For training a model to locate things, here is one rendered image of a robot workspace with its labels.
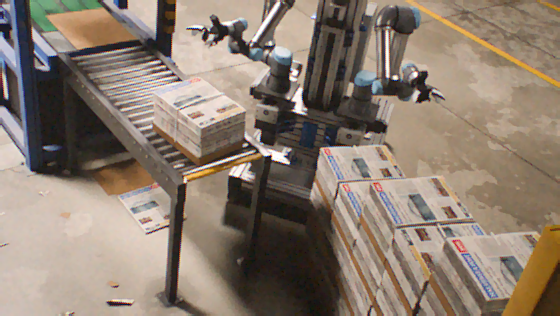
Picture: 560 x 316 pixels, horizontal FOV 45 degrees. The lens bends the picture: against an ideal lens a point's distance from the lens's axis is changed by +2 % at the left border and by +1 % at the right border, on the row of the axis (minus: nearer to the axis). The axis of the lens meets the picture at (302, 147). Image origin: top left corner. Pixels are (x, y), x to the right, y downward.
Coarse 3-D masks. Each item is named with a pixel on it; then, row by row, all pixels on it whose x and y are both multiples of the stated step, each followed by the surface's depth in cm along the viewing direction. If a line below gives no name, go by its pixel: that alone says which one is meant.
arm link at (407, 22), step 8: (400, 8) 353; (408, 8) 355; (416, 8) 356; (400, 16) 352; (408, 16) 353; (416, 16) 354; (400, 24) 355; (408, 24) 355; (416, 24) 356; (400, 32) 358; (408, 32) 358; (392, 40) 366; (400, 40) 362; (392, 48) 367; (400, 48) 365; (392, 56) 369; (400, 56) 368; (392, 64) 371; (400, 64) 372; (392, 72) 374; (392, 80) 375; (400, 80) 380
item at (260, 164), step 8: (144, 40) 419; (152, 48) 412; (160, 56) 406; (168, 64) 399; (176, 72) 393; (184, 80) 388; (248, 136) 352; (256, 144) 347; (256, 152) 345; (264, 152) 343; (256, 160) 347; (264, 160) 341; (256, 168) 349; (264, 168) 345
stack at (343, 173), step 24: (336, 168) 336; (360, 168) 340; (384, 168) 343; (312, 192) 364; (336, 192) 332; (360, 192) 323; (336, 216) 333; (312, 240) 370; (336, 240) 333; (360, 240) 307; (336, 264) 336; (360, 264) 307; (312, 288) 377; (336, 288) 337; (360, 288) 307; (384, 288) 284; (336, 312) 340; (360, 312) 309; (384, 312) 285
